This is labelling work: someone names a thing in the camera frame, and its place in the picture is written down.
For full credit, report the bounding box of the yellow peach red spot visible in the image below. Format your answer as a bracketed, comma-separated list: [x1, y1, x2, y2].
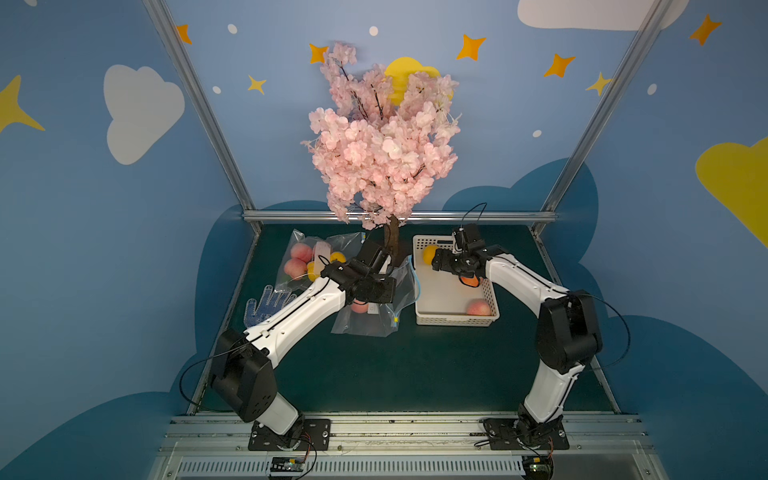
[422, 244, 438, 266]

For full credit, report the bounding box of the clear zip-top bag blue zipper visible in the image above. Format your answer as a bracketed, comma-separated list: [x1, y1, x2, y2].
[273, 229, 367, 293]

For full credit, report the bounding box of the pink peach large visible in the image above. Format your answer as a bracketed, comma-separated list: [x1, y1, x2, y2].
[290, 242, 314, 263]

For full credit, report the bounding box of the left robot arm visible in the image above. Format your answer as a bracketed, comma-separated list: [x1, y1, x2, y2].
[209, 239, 396, 439]

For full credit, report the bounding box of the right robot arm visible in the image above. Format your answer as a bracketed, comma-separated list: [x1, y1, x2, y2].
[423, 223, 603, 431]

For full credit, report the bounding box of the orange-pink cracked peach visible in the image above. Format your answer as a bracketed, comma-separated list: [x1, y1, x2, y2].
[459, 276, 481, 288]

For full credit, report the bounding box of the pink peach basket front right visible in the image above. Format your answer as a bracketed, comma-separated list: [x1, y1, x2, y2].
[466, 299, 493, 316]

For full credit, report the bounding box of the orange peach basket front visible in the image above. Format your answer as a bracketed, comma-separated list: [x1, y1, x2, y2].
[307, 262, 319, 282]

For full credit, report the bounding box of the white perforated plastic basket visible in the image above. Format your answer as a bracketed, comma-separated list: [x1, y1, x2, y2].
[412, 235, 500, 327]

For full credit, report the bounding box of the blue dotted work glove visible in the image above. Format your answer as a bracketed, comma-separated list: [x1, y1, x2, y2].
[244, 285, 296, 328]

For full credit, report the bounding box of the pink cherry blossom tree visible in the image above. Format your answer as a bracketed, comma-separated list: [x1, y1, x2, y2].
[305, 43, 460, 257]

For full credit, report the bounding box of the left green circuit board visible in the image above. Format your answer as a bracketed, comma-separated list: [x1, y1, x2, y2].
[269, 457, 306, 475]

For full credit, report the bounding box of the right aluminium corner post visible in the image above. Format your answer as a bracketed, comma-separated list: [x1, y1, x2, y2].
[531, 0, 673, 236]

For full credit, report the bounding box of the aluminium corner post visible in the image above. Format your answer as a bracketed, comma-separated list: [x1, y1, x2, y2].
[531, 0, 673, 236]
[143, 0, 262, 237]

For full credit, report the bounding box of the horizontal aluminium frame rail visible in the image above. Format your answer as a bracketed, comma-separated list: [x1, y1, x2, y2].
[242, 209, 557, 226]

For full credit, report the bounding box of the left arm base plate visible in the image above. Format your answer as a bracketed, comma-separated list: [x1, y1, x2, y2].
[247, 416, 331, 452]

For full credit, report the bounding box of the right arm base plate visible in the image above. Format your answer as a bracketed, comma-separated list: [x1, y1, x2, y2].
[481, 416, 570, 451]

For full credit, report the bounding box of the left aluminium corner post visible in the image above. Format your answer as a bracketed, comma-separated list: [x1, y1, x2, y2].
[143, 0, 262, 237]

